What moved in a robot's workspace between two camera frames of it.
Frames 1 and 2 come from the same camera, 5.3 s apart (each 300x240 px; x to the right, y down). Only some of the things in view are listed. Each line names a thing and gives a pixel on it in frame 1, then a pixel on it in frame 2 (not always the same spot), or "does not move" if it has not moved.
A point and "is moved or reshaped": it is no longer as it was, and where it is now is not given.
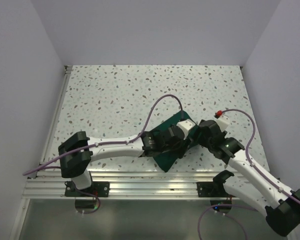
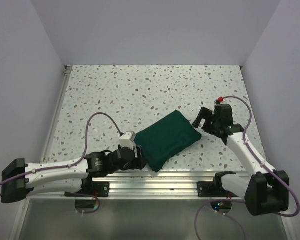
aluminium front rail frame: (124, 185) does not move
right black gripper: (201, 141) to (205, 114)
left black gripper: (185, 147) to (138, 162)
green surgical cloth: (167, 159) is moved or reshaped
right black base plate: (208, 189) does not move
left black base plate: (97, 189) does not move
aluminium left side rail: (54, 123) does not move
